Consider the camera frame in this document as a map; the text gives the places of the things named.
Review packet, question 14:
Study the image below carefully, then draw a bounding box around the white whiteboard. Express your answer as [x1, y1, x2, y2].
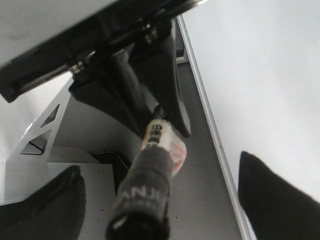
[178, 0, 320, 240]

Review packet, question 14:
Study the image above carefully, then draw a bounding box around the right gripper black opposing finger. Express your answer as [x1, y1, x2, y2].
[129, 19, 191, 138]

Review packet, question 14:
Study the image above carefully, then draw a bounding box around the clear plastic wrap red tape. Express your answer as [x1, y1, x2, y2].
[169, 135, 187, 177]

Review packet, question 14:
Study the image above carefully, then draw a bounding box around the black opposing gripper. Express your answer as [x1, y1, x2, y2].
[0, 0, 200, 137]

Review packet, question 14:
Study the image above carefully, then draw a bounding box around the white metal bracket stand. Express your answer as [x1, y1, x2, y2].
[0, 86, 115, 205]

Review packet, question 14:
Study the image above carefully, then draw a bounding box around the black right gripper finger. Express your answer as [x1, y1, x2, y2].
[0, 165, 86, 240]
[238, 151, 320, 240]

